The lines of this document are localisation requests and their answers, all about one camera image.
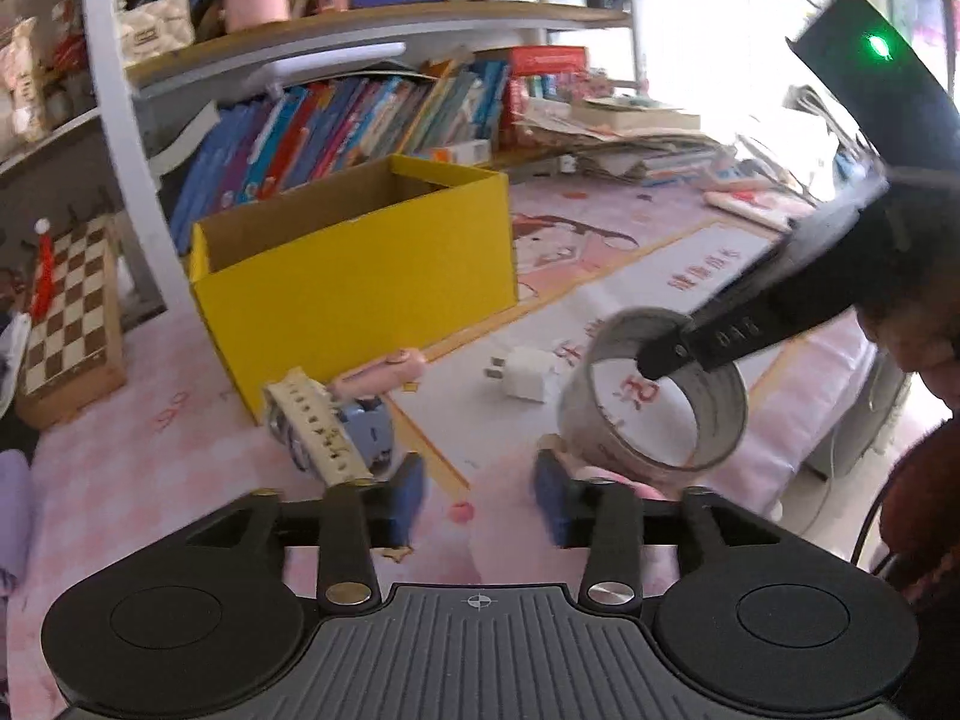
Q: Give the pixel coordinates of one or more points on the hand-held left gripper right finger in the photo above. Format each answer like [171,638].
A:
[547,499]

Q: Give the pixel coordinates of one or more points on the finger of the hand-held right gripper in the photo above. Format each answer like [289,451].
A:
[664,352]

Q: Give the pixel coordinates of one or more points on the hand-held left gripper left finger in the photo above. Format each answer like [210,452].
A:
[409,499]

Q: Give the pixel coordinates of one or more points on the clear tape roll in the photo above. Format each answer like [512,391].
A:
[724,412]

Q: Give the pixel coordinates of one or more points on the blue-grey toy car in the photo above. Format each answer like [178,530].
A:
[319,424]

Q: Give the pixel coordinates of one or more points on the white charger plug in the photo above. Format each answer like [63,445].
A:
[529,379]

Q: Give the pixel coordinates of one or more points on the pink utility knife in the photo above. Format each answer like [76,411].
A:
[390,371]

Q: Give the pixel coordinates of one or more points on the yellow cardboard box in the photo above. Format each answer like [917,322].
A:
[360,300]

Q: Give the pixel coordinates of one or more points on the person's right forearm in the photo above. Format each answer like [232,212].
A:
[930,510]

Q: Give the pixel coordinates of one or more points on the pink printed desktop cloth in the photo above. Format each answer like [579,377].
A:
[187,465]

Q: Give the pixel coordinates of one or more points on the person's right hand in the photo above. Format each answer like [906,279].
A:
[922,345]

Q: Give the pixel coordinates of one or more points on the pink booklet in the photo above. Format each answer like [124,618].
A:
[750,202]

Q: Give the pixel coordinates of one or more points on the stack of books and papers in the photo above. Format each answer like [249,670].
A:
[615,135]

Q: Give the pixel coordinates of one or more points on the orange white small box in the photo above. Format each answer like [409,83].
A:
[457,151]

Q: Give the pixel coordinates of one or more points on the red box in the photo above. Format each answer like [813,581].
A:
[547,60]

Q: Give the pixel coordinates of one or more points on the row of colourful books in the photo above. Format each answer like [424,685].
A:
[315,135]

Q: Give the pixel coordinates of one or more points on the wooden chessboard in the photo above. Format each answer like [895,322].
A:
[71,330]

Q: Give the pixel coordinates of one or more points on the lilac garment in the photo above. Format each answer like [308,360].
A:
[11,525]

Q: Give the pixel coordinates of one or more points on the white flat book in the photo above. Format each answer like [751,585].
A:
[187,135]

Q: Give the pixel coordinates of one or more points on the red tassel ornament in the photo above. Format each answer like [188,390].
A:
[43,277]

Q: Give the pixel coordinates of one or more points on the white lamp bar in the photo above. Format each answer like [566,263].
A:
[330,64]

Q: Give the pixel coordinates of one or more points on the white bookshelf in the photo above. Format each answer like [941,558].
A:
[129,127]

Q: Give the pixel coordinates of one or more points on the white quilted handbag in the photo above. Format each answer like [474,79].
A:
[157,26]

